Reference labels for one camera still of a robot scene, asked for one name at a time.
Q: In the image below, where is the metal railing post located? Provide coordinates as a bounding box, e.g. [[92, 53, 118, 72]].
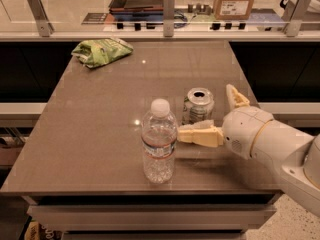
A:
[[283, 0, 312, 37], [163, 0, 175, 37], [27, 0, 54, 37]]

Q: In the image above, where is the green jalapeno chip bag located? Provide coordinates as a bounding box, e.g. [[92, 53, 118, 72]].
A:
[[71, 38, 133, 69]]

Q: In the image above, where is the brown cardboard box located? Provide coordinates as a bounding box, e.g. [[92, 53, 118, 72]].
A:
[[214, 0, 254, 20]]

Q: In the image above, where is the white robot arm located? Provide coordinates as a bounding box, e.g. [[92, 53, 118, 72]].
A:
[[178, 84, 320, 216]]

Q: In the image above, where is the grey table drawer unit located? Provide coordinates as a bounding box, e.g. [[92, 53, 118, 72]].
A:
[[28, 196, 276, 234]]

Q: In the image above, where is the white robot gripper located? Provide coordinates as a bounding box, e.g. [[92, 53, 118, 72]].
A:
[[178, 84, 274, 159]]

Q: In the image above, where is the middle metal railing post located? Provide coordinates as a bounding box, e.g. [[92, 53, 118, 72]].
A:
[[163, 0, 175, 37]]

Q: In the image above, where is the left metal railing post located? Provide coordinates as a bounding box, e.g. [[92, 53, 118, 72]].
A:
[[27, 0, 54, 37]]

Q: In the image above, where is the green 7up soda can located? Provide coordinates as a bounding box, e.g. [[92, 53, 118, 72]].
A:
[[182, 87, 214, 125]]

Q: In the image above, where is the right metal railing post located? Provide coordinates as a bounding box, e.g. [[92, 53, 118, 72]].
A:
[[283, 0, 312, 37]]

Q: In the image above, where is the clear plastic water bottle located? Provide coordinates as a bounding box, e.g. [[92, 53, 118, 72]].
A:
[[141, 99, 177, 184]]

